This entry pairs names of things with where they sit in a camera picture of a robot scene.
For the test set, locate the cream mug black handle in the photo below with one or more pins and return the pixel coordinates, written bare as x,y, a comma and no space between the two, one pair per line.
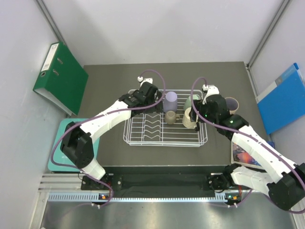
188,123

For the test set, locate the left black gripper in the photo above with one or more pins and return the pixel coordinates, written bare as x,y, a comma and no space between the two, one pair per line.
158,109

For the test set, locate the colourful book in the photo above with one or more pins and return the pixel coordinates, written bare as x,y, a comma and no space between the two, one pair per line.
241,157

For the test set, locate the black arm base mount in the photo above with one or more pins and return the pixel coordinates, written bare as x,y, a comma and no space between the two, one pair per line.
160,181

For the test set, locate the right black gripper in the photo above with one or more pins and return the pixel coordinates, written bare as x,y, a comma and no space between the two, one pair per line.
200,105

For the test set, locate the green lever arch binder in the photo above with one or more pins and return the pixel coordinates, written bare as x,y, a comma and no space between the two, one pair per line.
62,80

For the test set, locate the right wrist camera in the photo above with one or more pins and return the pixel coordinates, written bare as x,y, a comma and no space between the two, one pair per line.
210,90

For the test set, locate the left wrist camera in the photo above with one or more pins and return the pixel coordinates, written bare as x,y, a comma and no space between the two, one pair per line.
142,80

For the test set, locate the small taupe ceramic mug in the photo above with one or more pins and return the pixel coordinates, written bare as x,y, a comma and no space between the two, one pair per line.
171,117

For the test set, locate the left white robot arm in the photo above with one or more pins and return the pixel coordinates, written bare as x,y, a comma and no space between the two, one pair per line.
77,144

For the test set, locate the slotted cable duct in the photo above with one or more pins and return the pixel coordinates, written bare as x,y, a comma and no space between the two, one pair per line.
100,197

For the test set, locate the sage green cup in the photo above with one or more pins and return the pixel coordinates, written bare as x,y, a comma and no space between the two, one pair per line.
188,103

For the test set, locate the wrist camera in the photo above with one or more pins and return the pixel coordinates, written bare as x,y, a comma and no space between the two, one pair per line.
210,90
142,80

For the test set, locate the white wire dish rack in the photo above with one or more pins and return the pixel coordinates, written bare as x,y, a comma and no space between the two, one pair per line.
152,130

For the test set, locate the lilac plastic cup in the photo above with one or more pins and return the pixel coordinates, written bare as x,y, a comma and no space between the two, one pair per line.
170,102

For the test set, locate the blue folder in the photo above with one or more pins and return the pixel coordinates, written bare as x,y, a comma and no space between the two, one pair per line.
283,101

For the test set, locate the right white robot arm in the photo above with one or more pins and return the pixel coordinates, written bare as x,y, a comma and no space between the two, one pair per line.
280,179

